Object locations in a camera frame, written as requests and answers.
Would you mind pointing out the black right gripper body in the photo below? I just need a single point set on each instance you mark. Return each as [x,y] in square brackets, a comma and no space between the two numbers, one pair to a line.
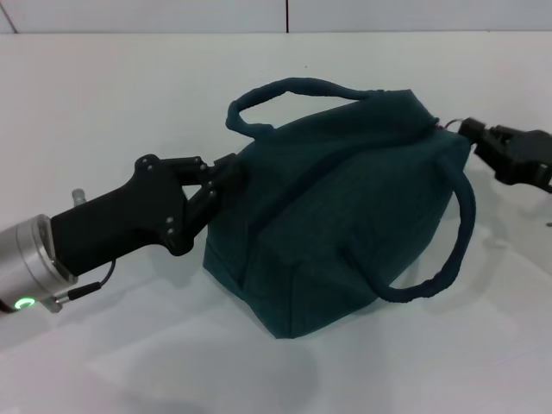
[544,159]

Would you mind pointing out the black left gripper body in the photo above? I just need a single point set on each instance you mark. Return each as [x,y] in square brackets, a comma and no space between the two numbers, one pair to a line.
[129,211]

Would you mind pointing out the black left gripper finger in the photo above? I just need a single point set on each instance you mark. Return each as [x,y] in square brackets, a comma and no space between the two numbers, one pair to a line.
[202,166]
[215,194]

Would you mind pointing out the dark teal fabric bag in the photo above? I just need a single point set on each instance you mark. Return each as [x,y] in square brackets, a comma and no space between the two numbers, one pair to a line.
[336,215]

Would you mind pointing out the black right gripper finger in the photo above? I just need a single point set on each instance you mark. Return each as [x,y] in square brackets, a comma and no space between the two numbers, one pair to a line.
[500,133]
[509,166]

